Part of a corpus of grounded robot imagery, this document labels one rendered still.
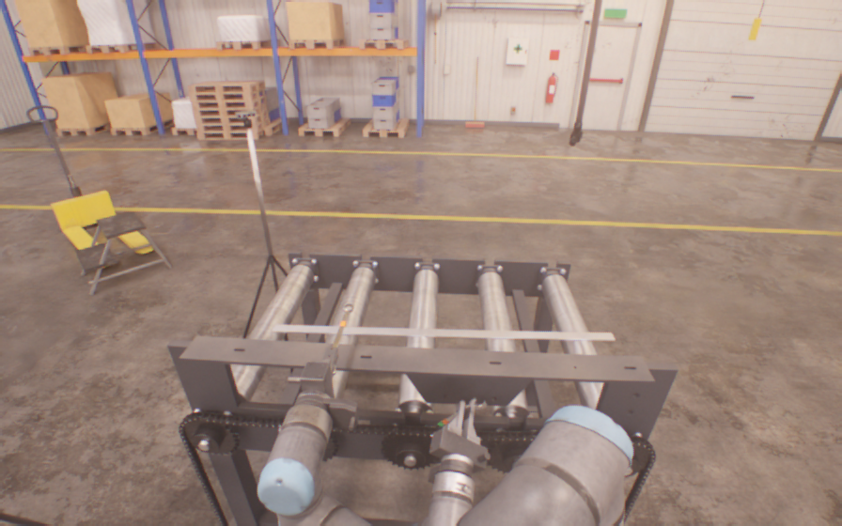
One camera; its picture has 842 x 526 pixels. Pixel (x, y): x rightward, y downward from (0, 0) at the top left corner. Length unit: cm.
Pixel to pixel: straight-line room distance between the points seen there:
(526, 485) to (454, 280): 158
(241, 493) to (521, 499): 127
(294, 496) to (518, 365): 59
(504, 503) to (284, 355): 74
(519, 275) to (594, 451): 154
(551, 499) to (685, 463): 216
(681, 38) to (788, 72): 256
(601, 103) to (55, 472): 1017
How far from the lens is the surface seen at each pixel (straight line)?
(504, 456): 128
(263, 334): 165
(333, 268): 209
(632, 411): 132
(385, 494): 222
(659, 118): 1096
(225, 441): 143
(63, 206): 564
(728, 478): 273
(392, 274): 205
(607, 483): 59
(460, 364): 107
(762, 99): 1201
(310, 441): 81
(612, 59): 1037
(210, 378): 132
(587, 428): 61
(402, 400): 135
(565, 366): 112
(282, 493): 79
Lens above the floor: 189
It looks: 29 degrees down
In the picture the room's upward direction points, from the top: 1 degrees clockwise
